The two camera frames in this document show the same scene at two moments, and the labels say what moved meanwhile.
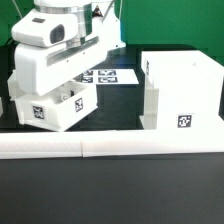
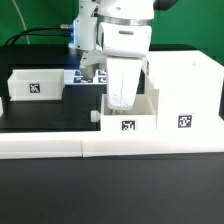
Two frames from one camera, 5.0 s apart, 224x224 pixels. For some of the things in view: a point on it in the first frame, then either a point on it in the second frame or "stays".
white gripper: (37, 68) to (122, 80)
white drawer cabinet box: (181, 90) stays
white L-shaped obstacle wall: (112, 143) stays
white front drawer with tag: (59, 108) to (141, 117)
